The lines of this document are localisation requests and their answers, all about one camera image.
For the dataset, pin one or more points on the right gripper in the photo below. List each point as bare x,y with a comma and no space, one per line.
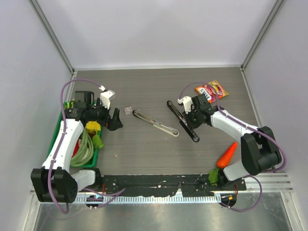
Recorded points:
192,124

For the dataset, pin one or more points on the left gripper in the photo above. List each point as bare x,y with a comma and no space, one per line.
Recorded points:
115,122

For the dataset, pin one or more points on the red white staple box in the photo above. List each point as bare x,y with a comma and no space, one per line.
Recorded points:
128,110

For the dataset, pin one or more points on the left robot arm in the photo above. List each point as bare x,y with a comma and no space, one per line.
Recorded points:
53,181

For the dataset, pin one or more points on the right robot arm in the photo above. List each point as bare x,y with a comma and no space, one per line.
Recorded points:
259,149

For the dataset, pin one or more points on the yellow white toy cabbage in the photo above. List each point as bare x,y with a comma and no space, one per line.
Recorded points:
93,127

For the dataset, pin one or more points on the green toy leaf sprig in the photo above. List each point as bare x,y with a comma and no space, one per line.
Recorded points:
97,142

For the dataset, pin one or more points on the orange candy bag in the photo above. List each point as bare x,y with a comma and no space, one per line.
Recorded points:
212,90

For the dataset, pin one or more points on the red toy chili pepper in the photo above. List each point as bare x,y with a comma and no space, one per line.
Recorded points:
76,148

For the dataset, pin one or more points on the orange toy carrot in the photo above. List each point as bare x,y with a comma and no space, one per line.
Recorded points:
225,159

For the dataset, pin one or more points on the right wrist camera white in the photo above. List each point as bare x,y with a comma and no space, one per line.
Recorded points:
187,103

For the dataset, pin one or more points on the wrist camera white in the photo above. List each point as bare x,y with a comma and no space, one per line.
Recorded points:
106,96
187,103

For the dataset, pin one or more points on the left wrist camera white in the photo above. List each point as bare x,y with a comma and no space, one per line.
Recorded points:
106,96

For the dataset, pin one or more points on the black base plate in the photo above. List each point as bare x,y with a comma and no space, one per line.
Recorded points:
191,185

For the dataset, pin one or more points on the white slotted cable duct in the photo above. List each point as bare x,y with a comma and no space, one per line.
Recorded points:
177,199

